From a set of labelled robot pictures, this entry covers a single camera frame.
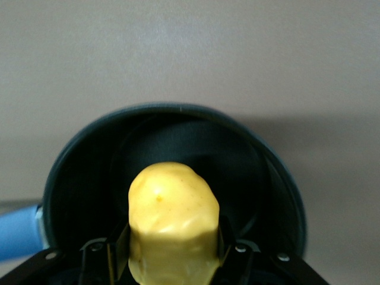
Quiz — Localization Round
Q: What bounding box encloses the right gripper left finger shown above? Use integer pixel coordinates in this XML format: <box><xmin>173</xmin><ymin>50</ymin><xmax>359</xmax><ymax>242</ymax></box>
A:
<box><xmin>80</xmin><ymin>221</ymin><xmax>132</xmax><ymax>285</ymax></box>

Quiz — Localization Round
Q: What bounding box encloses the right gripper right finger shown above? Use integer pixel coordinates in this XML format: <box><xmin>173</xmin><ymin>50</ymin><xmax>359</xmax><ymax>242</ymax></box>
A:
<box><xmin>217</xmin><ymin>214</ymin><xmax>262</xmax><ymax>285</ymax></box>

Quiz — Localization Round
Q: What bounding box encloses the yellow potato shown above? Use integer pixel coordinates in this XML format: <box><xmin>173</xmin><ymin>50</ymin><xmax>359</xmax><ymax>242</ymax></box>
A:
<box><xmin>127</xmin><ymin>161</ymin><xmax>221</xmax><ymax>285</ymax></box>

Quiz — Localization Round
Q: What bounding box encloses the brown table cover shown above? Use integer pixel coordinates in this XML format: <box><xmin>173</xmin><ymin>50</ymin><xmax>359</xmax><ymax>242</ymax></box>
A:
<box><xmin>0</xmin><ymin>0</ymin><xmax>380</xmax><ymax>285</ymax></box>

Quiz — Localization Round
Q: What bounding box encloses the dark pot with blue handle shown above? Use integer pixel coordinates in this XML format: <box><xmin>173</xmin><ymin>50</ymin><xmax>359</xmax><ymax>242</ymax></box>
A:
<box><xmin>0</xmin><ymin>102</ymin><xmax>307</xmax><ymax>270</ymax></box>

